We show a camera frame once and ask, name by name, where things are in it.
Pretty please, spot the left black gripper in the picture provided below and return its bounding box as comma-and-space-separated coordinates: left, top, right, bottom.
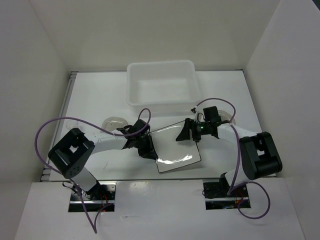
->
134, 133, 159, 160

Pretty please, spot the left clear glass dish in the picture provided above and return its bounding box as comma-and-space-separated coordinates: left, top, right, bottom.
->
101, 116, 128, 132

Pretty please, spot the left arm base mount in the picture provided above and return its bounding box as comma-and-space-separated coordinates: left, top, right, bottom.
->
62, 181, 117, 213

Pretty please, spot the small clear glass cup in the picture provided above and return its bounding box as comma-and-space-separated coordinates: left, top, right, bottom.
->
65, 119, 79, 130

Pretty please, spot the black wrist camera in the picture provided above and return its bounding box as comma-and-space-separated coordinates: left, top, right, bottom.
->
116, 119, 150, 138
191, 106, 230, 126

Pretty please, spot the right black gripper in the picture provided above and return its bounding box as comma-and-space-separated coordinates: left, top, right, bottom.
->
175, 117, 210, 144

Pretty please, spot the square white black-rimmed plate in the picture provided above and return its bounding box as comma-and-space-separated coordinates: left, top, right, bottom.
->
150, 121, 202, 174

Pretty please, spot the clear glass dish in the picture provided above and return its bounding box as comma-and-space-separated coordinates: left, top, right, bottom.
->
218, 109, 236, 125
101, 116, 128, 132

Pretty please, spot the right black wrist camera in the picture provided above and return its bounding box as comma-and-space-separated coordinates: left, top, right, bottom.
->
191, 106, 230, 126

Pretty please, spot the right clear glass dish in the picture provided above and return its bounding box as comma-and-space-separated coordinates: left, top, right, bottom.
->
218, 109, 236, 125

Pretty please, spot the translucent white plastic bin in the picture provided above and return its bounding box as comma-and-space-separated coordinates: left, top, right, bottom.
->
126, 60, 202, 115

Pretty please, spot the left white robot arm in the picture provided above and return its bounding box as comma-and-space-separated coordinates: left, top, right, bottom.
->
48, 125, 158, 200

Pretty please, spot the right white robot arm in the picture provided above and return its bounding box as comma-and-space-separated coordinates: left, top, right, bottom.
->
175, 118, 283, 197

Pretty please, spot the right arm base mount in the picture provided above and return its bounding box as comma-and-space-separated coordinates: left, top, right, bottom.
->
202, 179, 251, 210

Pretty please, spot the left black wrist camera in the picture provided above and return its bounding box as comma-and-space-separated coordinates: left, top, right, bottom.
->
116, 119, 150, 138

